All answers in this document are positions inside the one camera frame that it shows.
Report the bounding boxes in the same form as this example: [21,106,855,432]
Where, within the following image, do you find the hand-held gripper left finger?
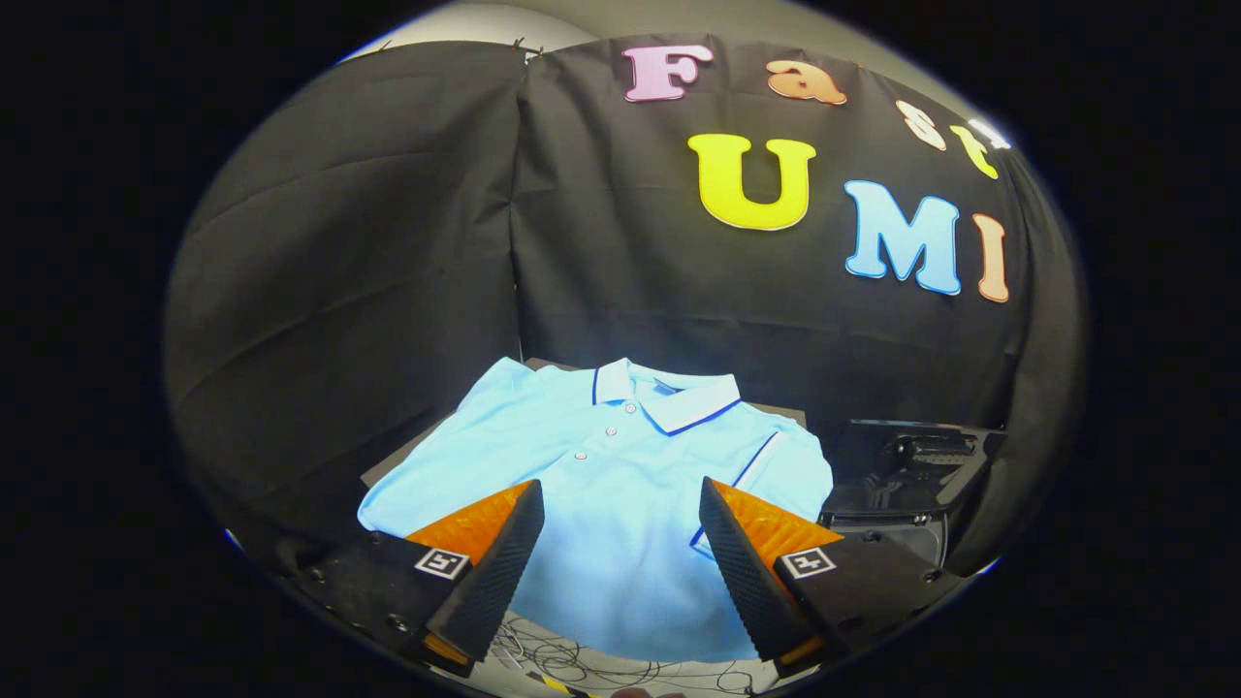
[291,478,547,680]

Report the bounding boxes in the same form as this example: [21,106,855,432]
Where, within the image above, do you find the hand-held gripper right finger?
[698,475,966,680]

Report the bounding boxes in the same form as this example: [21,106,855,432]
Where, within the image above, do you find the light blue polo shirt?
[357,357,835,665]

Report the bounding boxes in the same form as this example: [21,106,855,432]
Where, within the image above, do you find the grey cabinet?
[361,357,808,491]

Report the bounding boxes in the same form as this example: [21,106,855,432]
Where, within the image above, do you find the black backdrop cloth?
[163,34,1087,583]

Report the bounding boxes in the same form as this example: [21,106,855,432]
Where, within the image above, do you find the tangled floor cables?
[490,616,767,697]

